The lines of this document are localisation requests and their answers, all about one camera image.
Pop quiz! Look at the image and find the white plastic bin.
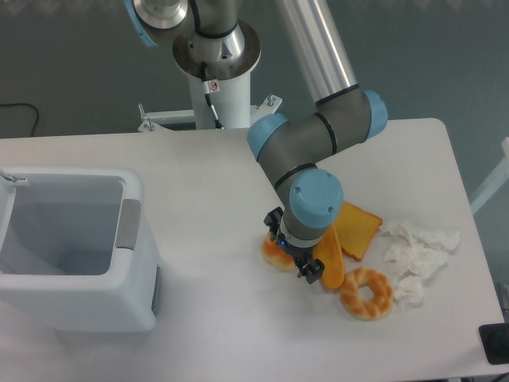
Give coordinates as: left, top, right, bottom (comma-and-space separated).
1, 166, 162, 333

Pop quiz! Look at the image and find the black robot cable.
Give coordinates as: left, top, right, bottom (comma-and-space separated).
200, 61, 224, 130

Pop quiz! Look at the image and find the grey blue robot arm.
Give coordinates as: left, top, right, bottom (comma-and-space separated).
125, 1, 388, 283

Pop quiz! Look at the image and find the long orange baguette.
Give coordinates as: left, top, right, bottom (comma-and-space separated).
313, 224, 345, 290

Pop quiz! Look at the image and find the round knotted bread roll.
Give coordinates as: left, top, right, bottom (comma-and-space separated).
261, 232, 296, 271

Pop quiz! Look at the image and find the ring shaped braided bread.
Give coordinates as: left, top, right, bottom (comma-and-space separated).
340, 267, 394, 321

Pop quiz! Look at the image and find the crumpled white tissue paper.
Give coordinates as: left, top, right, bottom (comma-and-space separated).
377, 220, 461, 313

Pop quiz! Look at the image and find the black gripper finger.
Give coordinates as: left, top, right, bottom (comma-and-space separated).
263, 207, 285, 243
293, 254, 324, 284

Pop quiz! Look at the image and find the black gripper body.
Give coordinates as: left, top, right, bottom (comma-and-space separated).
276, 229, 318, 263

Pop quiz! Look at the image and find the toast bread slice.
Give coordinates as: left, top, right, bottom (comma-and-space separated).
335, 201, 383, 262

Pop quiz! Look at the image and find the black floor cable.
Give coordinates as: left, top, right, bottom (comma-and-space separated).
0, 103, 41, 138

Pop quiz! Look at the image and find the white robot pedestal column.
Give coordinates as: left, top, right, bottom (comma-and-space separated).
187, 72, 251, 130

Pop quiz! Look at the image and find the white frame at right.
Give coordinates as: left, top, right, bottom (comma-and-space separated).
470, 137, 508, 215

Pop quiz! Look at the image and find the black device at edge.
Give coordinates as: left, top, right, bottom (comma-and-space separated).
478, 322, 508, 365

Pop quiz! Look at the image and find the white metal base frame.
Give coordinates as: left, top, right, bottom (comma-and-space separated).
138, 94, 283, 132

